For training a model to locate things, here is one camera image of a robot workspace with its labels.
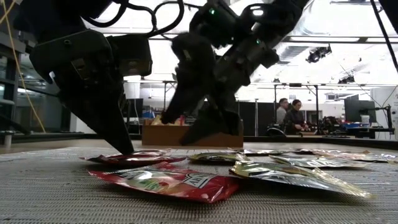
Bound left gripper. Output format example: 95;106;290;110
29;29;136;156

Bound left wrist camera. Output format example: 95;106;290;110
107;34;154;78

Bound long thin black cable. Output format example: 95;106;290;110
369;0;398;74

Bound grey woven placemat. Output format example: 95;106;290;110
0;146;398;224

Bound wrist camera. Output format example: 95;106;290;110
189;0;240;49
107;34;154;78

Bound black track light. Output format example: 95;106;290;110
305;45;333;64

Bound black computer monitor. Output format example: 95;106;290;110
344;95;377;124
126;98;144;118

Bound yellow cable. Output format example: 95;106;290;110
0;0;47;134

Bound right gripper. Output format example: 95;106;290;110
160;27;280;146

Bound orange foil tea bag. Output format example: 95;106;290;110
150;114;175;126
313;151;398;163

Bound small grey post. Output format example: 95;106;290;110
1;130;15;151

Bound black partition panels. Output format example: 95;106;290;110
238;100;277;137

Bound person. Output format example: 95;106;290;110
275;98;290;125
284;99;310;134

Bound large silver snack packet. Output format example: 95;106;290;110
229;161;373;199

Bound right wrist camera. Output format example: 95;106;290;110
189;0;240;49

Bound long light bar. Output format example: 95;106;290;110
281;35;398;44

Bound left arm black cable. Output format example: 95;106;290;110
82;0;187;38

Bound brown cardboard box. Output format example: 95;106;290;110
141;119;244;148

